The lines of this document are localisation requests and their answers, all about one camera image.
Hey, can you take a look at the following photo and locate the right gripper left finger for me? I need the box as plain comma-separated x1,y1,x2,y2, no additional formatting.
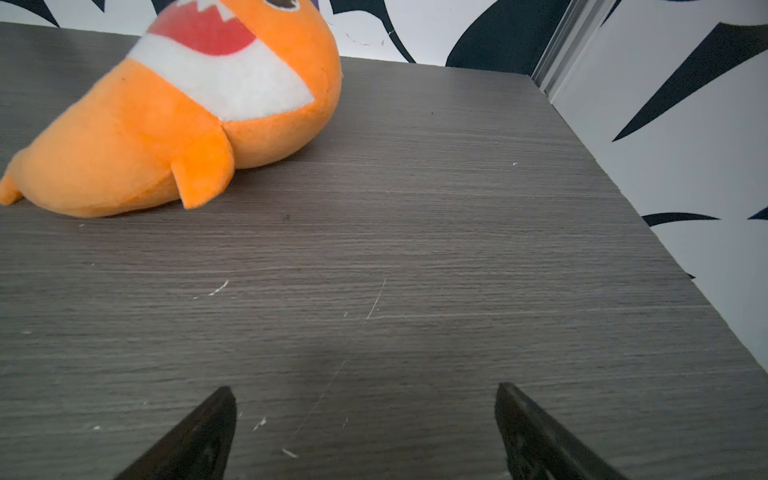
116,386,237,480

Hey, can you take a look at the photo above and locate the orange shark plush toy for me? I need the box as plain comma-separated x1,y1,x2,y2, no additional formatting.
1,1,343,218

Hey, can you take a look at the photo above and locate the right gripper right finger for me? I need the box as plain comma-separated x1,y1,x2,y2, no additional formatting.
495,382,626,480

